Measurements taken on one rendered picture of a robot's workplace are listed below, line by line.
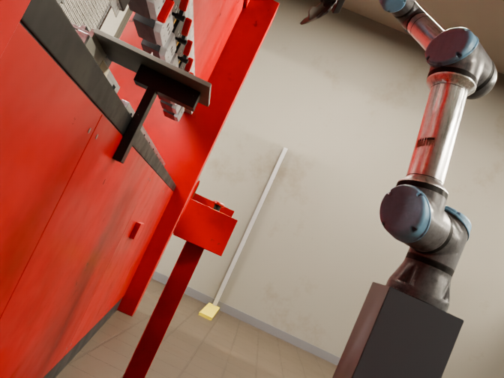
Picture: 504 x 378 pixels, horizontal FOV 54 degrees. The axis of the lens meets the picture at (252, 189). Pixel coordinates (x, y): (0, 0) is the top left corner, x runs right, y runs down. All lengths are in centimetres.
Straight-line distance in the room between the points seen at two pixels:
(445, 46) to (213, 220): 79
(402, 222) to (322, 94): 431
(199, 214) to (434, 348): 74
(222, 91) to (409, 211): 240
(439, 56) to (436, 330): 63
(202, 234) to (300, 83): 403
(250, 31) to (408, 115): 249
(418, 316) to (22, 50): 96
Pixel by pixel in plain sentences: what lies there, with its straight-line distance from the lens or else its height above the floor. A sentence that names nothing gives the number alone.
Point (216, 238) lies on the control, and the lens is 151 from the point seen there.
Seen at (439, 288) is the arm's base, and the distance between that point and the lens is 125.
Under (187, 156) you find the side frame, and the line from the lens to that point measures 329.
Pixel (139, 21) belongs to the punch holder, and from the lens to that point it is 154.
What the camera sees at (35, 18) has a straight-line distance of 55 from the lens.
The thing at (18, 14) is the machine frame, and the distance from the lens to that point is 29.
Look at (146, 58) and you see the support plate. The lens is 109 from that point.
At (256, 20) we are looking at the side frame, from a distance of 355.
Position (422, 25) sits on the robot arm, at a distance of 163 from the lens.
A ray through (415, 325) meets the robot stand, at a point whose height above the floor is 72.
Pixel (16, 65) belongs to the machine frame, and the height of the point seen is 79.
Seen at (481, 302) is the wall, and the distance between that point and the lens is 556.
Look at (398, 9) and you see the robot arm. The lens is 163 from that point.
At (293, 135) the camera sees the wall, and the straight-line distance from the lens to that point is 524.
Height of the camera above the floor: 73
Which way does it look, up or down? 6 degrees up
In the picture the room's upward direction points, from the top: 25 degrees clockwise
